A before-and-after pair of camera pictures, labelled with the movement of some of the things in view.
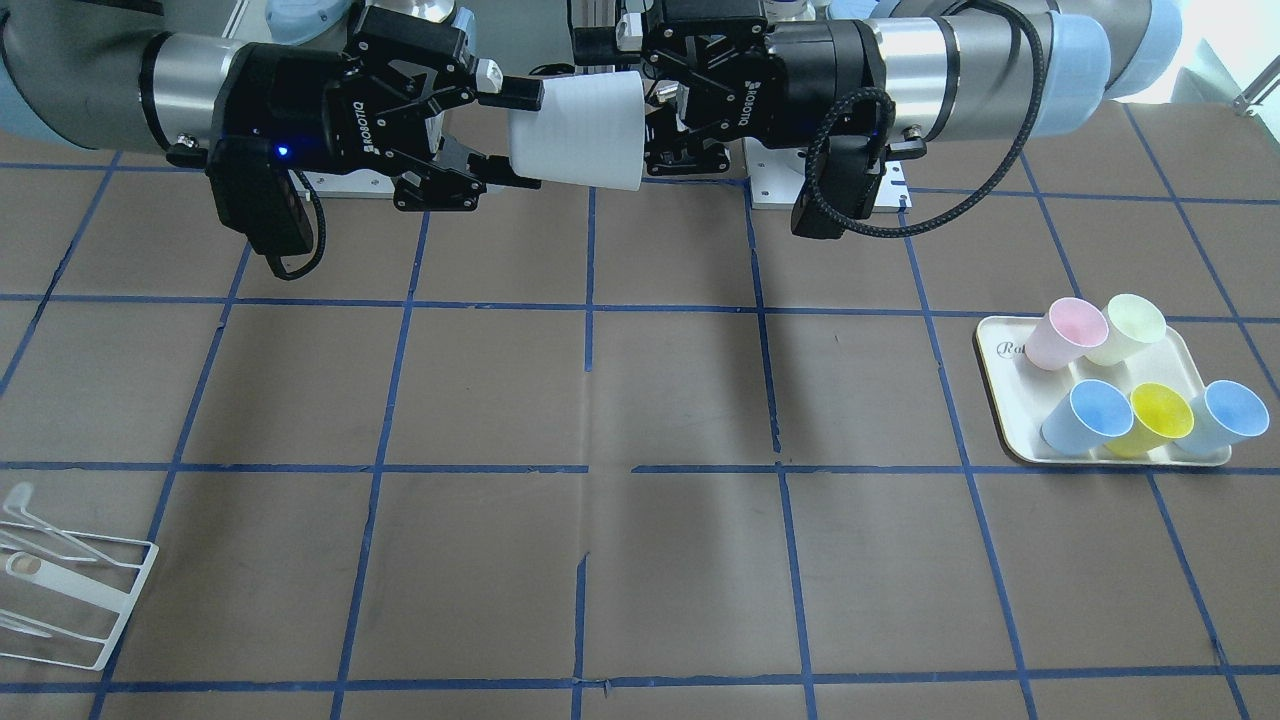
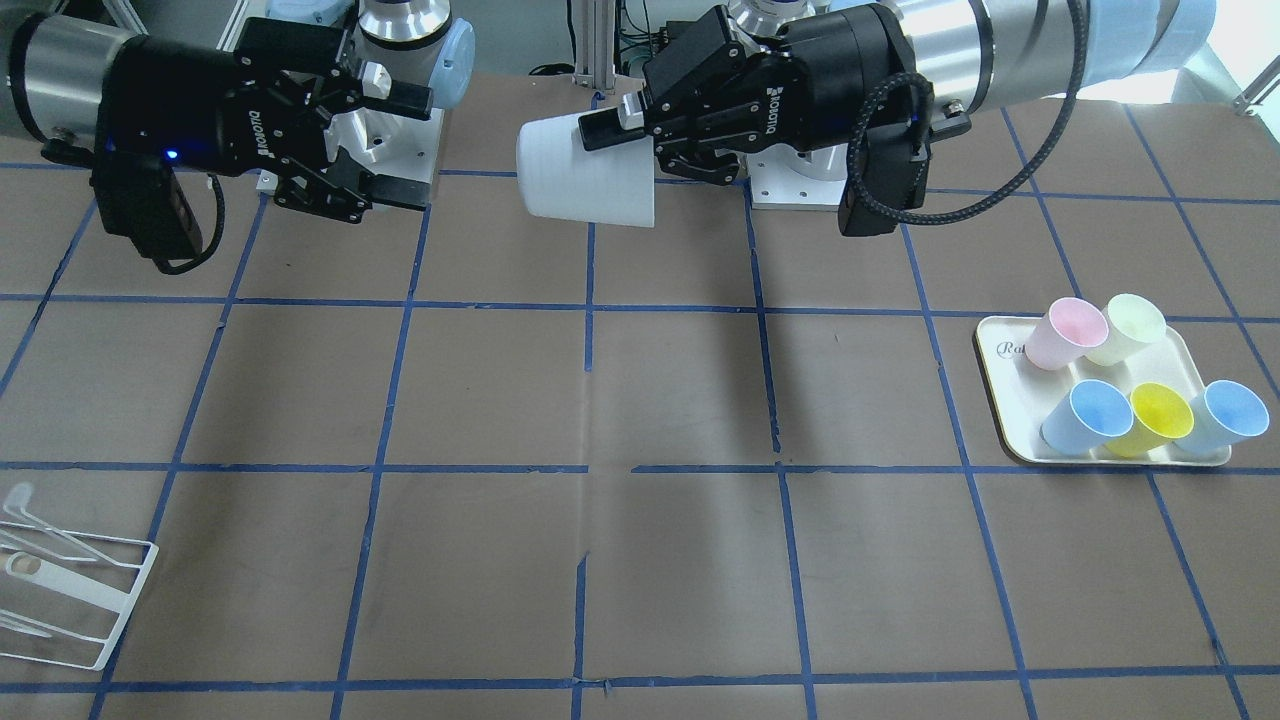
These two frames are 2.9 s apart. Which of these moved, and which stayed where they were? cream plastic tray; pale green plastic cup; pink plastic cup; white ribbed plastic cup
Moved: white ribbed plastic cup
Stayed: pale green plastic cup; pink plastic cup; cream plastic tray
